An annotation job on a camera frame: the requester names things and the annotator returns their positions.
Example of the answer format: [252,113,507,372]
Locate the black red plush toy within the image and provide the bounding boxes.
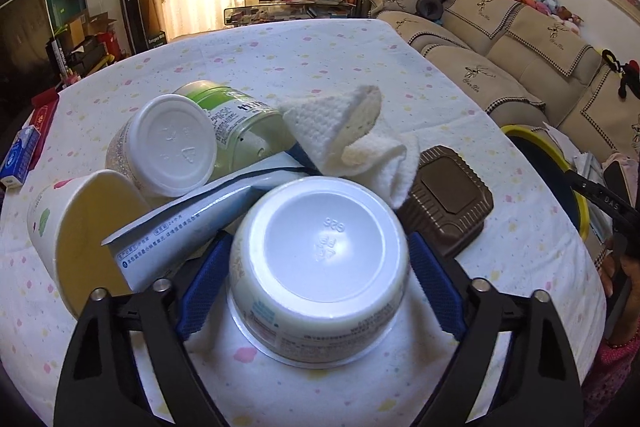
[602,49,640,98]

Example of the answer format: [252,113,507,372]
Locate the glass coffee table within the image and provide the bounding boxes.
[223,0,361,28]

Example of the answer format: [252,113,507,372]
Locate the brown plastic tray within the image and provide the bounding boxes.
[397,146,495,258]

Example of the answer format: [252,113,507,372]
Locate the white paper towel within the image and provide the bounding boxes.
[277,84,421,210]

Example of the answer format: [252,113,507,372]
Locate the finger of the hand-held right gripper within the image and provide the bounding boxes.
[564,167,597,202]

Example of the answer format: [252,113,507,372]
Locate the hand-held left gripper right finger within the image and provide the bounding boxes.
[407,232,586,427]

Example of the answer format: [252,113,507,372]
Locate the green label bottle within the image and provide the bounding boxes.
[172,79,288,170]

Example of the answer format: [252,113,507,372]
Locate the black curved television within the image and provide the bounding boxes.
[0,0,53,108]

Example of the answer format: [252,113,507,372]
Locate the white blue toothpaste tube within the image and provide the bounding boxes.
[101,167,308,295]

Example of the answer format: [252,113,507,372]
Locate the black yellow-rimmed trash bin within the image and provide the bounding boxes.
[500,124,591,244]

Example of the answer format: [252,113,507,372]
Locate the open cardboard boxes pile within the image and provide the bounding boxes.
[67,12,123,58]

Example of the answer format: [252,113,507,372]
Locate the person's right hand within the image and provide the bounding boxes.
[597,237,617,299]

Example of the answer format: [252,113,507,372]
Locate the dotted paper cup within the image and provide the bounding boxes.
[27,169,153,320]

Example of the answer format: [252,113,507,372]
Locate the beige sofa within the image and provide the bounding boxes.
[362,0,640,168]

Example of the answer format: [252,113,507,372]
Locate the red flat box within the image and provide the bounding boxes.
[20,89,61,168]

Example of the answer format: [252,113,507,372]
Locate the blue tissue packet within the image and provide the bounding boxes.
[0,127,38,190]

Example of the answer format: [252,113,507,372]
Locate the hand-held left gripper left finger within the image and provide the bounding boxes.
[54,232,236,427]

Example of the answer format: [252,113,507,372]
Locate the white dotted tablecloth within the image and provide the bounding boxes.
[0,19,608,427]

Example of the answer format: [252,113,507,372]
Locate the white printed plastic bowl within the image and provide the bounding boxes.
[226,177,412,364]

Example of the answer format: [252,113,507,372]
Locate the tall black printed carton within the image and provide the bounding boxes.
[46,37,71,80]

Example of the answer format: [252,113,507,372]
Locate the crumpled white paper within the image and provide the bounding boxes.
[542,124,606,178]

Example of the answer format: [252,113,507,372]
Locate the black tower fan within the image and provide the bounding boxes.
[118,0,138,55]

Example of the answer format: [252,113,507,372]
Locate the grey round cushion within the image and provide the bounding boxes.
[417,0,446,20]

